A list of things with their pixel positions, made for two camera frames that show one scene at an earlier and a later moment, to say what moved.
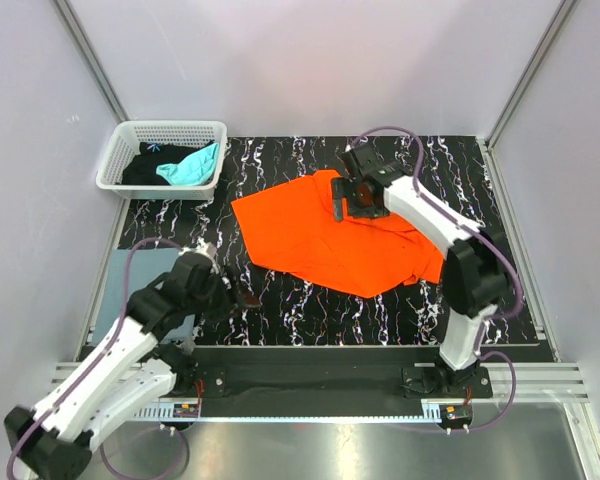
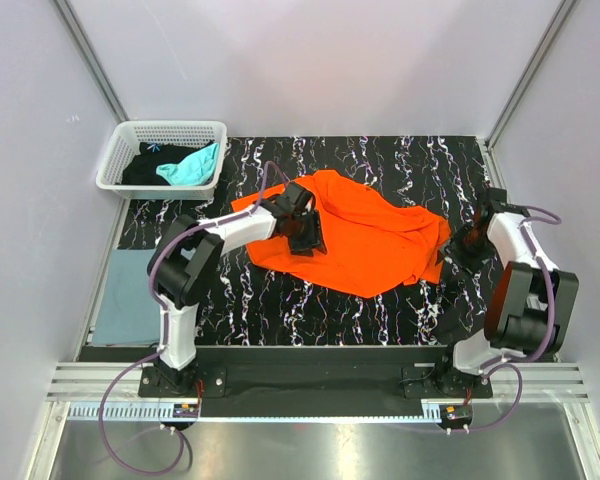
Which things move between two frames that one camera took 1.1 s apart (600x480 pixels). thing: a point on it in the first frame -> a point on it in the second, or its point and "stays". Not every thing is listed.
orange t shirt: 292,226 stays
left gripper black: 238,293 -> 314,238
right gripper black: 342,188 -> 459,259
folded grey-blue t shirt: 145,266 stays
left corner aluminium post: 85,47 stays
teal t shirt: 196,168 stays
